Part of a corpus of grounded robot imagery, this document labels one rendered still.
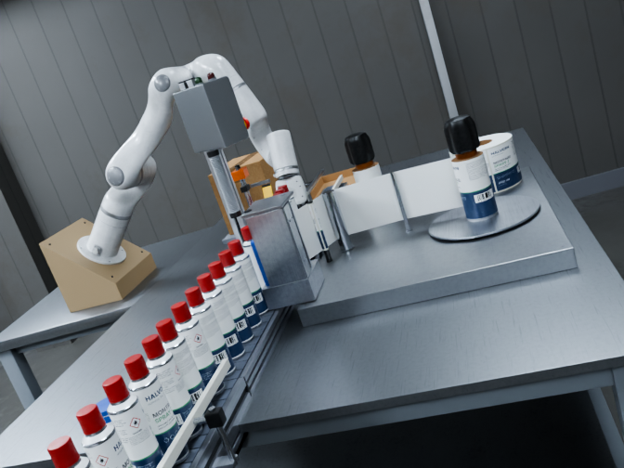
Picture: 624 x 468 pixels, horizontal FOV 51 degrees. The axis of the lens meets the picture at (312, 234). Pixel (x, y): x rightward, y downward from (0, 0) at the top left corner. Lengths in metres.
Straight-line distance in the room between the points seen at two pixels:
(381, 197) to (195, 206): 2.98
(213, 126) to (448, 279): 0.81
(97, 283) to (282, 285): 1.07
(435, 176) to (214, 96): 0.67
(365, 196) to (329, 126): 2.57
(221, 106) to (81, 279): 0.99
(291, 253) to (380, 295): 0.24
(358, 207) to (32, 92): 3.50
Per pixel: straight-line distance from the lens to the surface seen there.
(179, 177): 4.79
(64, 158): 5.08
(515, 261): 1.58
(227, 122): 1.94
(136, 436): 1.14
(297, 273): 1.66
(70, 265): 2.61
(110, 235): 2.61
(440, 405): 1.32
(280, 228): 1.62
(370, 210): 1.97
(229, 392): 1.39
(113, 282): 2.55
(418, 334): 1.46
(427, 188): 1.94
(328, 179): 3.27
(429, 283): 1.59
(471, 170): 1.82
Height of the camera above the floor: 1.47
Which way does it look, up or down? 15 degrees down
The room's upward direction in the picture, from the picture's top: 19 degrees counter-clockwise
